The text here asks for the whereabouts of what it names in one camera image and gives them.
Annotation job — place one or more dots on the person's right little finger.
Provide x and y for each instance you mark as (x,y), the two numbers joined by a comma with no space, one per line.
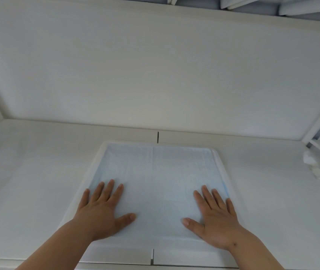
(231,208)

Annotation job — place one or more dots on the person's right hand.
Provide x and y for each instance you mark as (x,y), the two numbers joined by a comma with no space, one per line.
(219,224)

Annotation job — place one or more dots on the crumpled white tissue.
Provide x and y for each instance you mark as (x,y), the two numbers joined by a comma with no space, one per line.
(313,164)

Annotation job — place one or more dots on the person's left middle finger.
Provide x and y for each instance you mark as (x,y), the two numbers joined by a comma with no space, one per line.
(108,191)

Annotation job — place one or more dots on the person's left thumb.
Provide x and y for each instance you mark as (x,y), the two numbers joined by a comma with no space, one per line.
(126,219)

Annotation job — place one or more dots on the white back panel board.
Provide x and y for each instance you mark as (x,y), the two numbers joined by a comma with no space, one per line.
(154,70)

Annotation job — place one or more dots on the person's right thumb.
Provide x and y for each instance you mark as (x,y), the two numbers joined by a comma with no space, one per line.
(192,223)

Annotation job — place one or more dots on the light blue absorbent pad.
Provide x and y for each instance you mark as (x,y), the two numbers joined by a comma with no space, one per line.
(157,179)

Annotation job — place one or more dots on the person's left little finger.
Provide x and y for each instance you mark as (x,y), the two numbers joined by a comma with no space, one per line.
(84,198)

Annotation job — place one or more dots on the person's right forearm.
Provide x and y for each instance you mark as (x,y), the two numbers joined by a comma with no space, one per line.
(254,253)

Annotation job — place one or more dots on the person's left forearm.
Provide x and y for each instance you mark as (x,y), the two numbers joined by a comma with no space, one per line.
(55,247)

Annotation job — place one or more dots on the person's right middle finger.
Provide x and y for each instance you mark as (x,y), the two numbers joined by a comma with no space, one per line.
(209,198)

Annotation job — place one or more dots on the row of white slats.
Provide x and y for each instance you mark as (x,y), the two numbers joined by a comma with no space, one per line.
(275,4)

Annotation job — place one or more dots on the person's left hand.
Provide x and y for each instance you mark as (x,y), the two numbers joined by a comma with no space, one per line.
(98,216)

